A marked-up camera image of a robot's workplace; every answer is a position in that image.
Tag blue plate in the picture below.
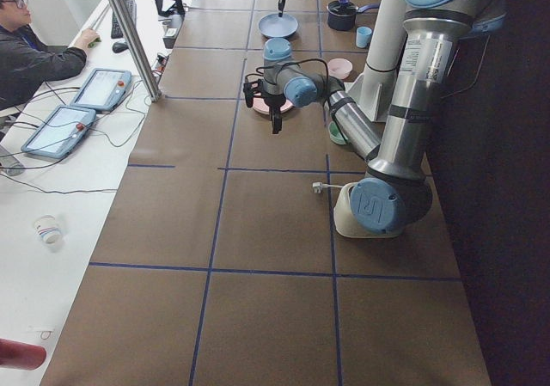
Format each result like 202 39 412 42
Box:
258 13 299 39

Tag dark blue saucepan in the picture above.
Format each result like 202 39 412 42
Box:
327 0 380 31

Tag green bowl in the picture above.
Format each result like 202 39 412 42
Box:
327 121 348 145

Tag water bottle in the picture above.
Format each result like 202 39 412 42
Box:
1 155 25 176

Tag red cylinder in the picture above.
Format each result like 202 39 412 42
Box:
0 339 46 371

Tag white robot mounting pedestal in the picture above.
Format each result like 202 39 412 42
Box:
347 0 406 122

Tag white power cord with plug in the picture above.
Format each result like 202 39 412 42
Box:
310 181 345 194

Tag paper cup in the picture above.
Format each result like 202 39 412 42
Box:
33 215 64 251

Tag far teach pendant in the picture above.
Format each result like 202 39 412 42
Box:
70 68 132 113

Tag person's hand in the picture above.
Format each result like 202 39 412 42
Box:
72 28 100 50

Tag aluminium frame post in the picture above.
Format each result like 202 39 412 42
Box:
108 0 162 103

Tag seated person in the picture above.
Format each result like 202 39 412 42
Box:
1 0 88 110

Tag near teach pendant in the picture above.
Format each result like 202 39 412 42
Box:
21 105 96 159

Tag pink bowl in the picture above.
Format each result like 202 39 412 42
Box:
327 58 353 80

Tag pink plate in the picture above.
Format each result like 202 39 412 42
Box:
253 97 294 115

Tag black computer mouse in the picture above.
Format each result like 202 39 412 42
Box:
112 41 128 53

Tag teach pendant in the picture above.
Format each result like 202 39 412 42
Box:
21 105 96 159
70 68 132 113

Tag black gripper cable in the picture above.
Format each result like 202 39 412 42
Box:
256 58 332 86

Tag black keyboard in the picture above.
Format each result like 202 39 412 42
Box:
110 0 138 40

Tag light blue cup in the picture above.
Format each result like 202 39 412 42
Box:
355 26 373 48

